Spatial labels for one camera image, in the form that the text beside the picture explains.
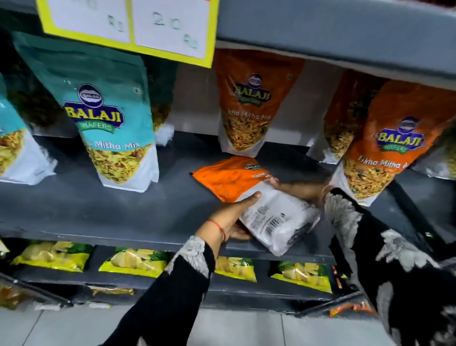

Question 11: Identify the person's right hand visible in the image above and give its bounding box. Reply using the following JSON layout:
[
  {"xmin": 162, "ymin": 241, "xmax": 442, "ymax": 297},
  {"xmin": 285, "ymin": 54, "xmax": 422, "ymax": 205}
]
[{"xmin": 269, "ymin": 177, "xmax": 328, "ymax": 207}]

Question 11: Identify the person's left hand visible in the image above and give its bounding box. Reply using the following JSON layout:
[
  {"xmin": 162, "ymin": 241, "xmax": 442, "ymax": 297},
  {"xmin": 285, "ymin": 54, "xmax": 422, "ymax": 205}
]
[{"xmin": 207, "ymin": 191, "xmax": 262, "ymax": 244}]

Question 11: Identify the orange and white snack packet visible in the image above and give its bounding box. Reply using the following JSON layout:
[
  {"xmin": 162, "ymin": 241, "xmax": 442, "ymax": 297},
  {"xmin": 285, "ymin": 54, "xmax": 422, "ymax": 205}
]
[{"xmin": 191, "ymin": 156, "xmax": 321, "ymax": 257}]

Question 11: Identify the person's left forearm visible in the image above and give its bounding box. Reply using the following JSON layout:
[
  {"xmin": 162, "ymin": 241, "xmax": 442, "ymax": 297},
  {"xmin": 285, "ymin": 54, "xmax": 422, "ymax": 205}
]
[{"xmin": 101, "ymin": 235, "xmax": 216, "ymax": 346}]

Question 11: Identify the person's right forearm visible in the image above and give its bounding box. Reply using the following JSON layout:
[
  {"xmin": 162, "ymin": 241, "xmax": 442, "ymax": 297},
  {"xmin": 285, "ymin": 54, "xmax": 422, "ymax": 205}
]
[{"xmin": 322, "ymin": 187, "xmax": 456, "ymax": 346}]

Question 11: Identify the grey metal shelf board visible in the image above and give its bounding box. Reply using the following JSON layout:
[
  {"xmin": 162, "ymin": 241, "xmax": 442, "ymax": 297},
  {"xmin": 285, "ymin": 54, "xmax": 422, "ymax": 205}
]
[
  {"xmin": 0, "ymin": 131, "xmax": 456, "ymax": 265},
  {"xmin": 0, "ymin": 0, "xmax": 456, "ymax": 90},
  {"xmin": 0, "ymin": 246, "xmax": 364, "ymax": 314}
]

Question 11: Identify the teal snack packet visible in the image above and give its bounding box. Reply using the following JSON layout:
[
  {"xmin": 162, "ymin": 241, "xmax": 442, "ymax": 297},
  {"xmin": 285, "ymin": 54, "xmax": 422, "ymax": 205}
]
[
  {"xmin": 12, "ymin": 31, "xmax": 160, "ymax": 193},
  {"xmin": 0, "ymin": 29, "xmax": 78, "ymax": 138},
  {"xmin": 0, "ymin": 73, "xmax": 58, "ymax": 186},
  {"xmin": 142, "ymin": 55, "xmax": 179, "ymax": 147}
]

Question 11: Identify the orange wrapped snack pack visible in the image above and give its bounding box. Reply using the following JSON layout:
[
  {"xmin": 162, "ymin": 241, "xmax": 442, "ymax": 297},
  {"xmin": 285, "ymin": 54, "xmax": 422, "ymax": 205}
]
[
  {"xmin": 329, "ymin": 300, "xmax": 377, "ymax": 318},
  {"xmin": 0, "ymin": 284, "xmax": 31, "ymax": 311}
]

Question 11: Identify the yellow wrapped snack pack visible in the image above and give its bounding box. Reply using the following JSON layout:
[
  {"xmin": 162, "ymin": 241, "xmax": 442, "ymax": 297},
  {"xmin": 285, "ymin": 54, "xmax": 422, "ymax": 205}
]
[{"xmin": 89, "ymin": 285, "xmax": 135, "ymax": 297}]

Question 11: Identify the yellow-bordered white price sign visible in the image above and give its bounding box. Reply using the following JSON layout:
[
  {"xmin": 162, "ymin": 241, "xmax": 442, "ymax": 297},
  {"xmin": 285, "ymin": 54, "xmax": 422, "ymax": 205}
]
[{"xmin": 35, "ymin": 0, "xmax": 220, "ymax": 68}]

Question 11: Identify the red thread bracelet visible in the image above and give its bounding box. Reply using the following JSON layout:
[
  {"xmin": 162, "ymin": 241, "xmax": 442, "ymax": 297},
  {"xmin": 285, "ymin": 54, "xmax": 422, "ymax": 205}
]
[{"xmin": 207, "ymin": 219, "xmax": 227, "ymax": 243}]

